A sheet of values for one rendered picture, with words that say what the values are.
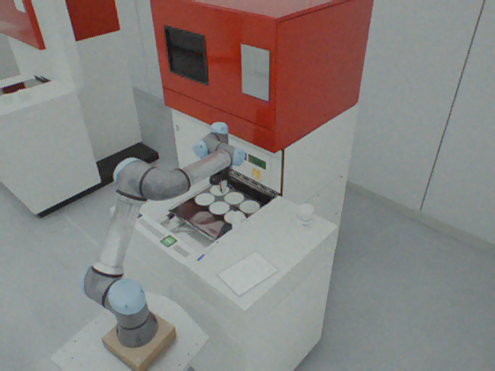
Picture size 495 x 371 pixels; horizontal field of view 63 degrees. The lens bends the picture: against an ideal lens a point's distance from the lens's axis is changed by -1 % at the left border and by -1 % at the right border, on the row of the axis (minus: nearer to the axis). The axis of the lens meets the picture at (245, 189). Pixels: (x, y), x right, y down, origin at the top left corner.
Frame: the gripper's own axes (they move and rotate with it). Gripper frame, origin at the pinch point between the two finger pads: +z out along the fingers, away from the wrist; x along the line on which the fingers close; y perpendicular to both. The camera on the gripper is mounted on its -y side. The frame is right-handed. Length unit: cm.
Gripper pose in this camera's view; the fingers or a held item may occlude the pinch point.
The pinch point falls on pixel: (221, 192)
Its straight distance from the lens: 196.4
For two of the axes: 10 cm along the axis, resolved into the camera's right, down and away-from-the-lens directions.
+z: 0.2, 8.0, 5.9
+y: 2.9, -5.7, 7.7
